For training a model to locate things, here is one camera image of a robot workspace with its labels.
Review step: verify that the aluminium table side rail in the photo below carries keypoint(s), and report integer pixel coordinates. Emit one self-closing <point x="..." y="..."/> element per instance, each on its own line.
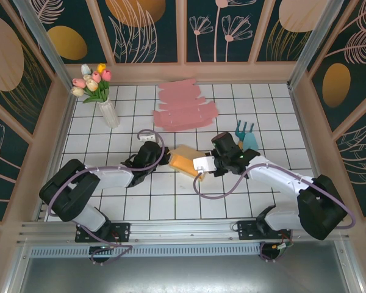
<point x="63" y="128"/>
<point x="306" y="128"/>

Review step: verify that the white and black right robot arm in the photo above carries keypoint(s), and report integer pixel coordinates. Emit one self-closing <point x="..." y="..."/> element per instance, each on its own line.
<point x="274" y="177"/>

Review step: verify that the grey metal sheet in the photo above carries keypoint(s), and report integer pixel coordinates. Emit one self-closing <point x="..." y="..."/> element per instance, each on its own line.
<point x="186" y="274"/>

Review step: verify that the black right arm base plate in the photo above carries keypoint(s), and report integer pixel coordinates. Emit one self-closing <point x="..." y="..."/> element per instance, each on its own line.
<point x="247" y="230"/>

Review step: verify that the light blue garden trowel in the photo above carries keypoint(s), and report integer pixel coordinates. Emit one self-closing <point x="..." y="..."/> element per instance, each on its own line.
<point x="250" y="142"/>

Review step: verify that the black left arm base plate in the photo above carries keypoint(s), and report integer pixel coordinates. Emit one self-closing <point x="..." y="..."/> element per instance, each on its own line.
<point x="122" y="232"/>

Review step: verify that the aluminium frame post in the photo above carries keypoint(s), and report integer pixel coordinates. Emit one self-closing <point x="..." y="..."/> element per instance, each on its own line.
<point x="38" y="33"/>
<point x="318" y="33"/>

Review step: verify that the aluminium mounting rail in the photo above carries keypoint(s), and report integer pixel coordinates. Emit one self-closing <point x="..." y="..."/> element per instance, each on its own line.
<point x="186" y="230"/>

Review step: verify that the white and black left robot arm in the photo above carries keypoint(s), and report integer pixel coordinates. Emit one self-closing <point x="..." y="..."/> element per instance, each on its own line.
<point x="109" y="177"/>

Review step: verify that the pink paper box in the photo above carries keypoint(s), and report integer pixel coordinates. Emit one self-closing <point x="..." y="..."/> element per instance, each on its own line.
<point x="183" y="103"/>

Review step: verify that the artificial tulip bouquet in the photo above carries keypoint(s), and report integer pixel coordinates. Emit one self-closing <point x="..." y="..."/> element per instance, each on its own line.
<point x="94" y="82"/>

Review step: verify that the white ribbed vase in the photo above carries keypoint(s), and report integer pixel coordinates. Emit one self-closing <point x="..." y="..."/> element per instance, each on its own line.
<point x="109" y="114"/>

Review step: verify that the yellow paper box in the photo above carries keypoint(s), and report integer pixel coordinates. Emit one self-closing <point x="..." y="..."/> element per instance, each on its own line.
<point x="183" y="160"/>

